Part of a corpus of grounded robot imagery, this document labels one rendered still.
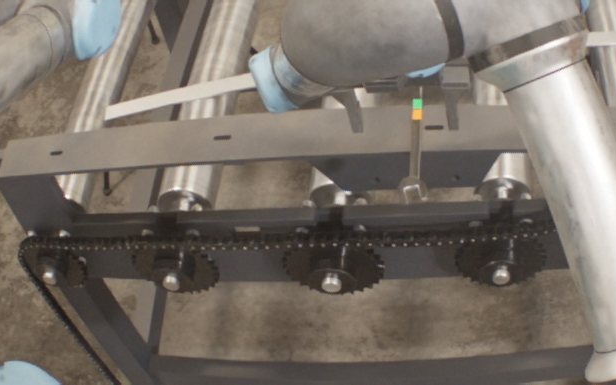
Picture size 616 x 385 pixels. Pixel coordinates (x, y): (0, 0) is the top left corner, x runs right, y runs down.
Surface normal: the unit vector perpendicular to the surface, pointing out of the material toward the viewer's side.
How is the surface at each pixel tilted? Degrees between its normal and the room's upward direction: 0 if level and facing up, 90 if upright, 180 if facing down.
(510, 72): 98
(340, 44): 81
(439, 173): 90
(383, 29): 69
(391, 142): 0
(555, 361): 0
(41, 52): 85
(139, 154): 0
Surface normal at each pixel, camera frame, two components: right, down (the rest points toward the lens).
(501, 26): -0.46, 0.25
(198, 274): -0.10, 0.80
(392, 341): -0.19, -0.59
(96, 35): 0.94, 0.12
